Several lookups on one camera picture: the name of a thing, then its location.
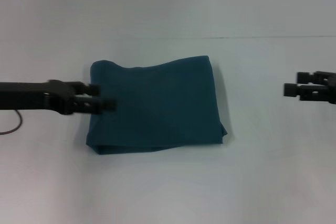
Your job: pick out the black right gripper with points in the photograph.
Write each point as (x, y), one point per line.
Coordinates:
(329, 87)

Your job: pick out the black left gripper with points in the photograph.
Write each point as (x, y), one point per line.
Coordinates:
(34, 96)

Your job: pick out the teal blue shirt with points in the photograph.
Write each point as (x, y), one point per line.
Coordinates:
(157, 103)

